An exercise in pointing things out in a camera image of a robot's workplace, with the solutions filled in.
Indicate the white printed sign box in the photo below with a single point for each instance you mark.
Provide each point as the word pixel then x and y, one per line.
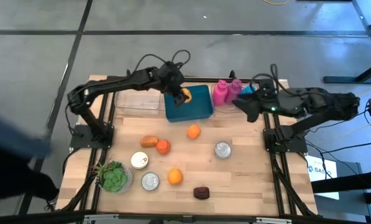
pixel 312 161

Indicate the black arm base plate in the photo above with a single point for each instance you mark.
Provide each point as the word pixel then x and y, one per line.
pixel 298 148
pixel 79 141

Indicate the person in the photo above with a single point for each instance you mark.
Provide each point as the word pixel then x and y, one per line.
pixel 11 161

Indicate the black aluminium table frame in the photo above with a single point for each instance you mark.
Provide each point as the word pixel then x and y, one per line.
pixel 278 193

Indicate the gold-lid tin can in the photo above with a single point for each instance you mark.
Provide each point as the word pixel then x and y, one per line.
pixel 139 160

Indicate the clear plastic container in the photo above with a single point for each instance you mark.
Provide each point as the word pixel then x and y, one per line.
pixel 225 109
pixel 138 101

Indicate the silver-lid can blue fish label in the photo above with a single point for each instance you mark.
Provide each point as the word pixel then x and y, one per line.
pixel 150 181

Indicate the teal plastic bin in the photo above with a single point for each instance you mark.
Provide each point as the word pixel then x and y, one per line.
pixel 197 109

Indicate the silver-lid can teal label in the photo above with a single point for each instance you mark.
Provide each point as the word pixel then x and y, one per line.
pixel 223 150

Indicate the dark magenta squeeze bottle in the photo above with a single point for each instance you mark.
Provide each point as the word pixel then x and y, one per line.
pixel 234 90

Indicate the round smooth toy orange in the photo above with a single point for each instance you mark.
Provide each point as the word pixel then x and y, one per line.
pixel 175 176

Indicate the orange toy tangerine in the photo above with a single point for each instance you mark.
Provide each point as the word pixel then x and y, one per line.
pixel 193 131

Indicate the yellow toy mango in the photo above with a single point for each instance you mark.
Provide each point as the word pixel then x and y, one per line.
pixel 187 96

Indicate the brown toy potato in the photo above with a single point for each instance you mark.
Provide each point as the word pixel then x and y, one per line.
pixel 149 141

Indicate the bright pink squeeze bottle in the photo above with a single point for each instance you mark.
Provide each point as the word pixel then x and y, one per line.
pixel 220 93

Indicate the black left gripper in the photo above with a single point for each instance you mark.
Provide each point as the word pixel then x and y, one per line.
pixel 169 77

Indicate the black metal beams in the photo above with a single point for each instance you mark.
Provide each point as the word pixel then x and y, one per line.
pixel 343 183

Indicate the dark maroon toy food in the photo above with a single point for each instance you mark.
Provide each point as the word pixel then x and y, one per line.
pixel 201 193

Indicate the silver frame bracket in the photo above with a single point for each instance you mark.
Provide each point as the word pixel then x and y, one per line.
pixel 101 217
pixel 273 220

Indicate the blue squeeze bottle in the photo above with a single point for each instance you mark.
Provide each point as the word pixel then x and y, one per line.
pixel 249 90

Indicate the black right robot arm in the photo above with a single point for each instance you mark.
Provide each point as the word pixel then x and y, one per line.
pixel 328 102

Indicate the green succulent in pot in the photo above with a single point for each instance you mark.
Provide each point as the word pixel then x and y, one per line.
pixel 114 179

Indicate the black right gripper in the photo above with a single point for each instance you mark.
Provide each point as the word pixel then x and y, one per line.
pixel 270 99

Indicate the black desk stand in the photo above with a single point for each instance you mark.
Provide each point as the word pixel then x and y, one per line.
pixel 353 79

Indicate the reddish-orange toy persimmon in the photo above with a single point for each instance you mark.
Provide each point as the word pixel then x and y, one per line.
pixel 163 147

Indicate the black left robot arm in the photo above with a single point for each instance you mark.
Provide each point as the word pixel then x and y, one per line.
pixel 110 84

